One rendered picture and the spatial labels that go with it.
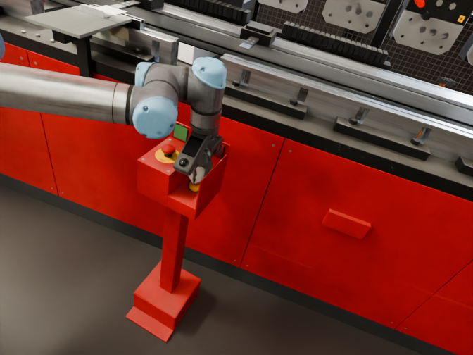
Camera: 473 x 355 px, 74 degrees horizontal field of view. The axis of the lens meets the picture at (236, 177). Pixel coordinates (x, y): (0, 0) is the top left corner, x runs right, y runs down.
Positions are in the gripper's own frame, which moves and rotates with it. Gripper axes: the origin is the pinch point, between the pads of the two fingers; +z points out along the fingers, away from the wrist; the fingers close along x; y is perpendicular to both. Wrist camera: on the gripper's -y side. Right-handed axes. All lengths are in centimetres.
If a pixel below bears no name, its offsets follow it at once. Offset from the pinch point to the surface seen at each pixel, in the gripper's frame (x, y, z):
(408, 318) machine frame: -89, 32, 55
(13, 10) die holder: 96, 25, -15
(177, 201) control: 1.3, -6.8, 2.7
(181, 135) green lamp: 10.6, 9.2, -6.4
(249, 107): -1.9, 29.2, -11.8
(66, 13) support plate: 60, 18, -25
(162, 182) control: 6.5, -6.4, -1.8
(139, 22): 45, 34, -23
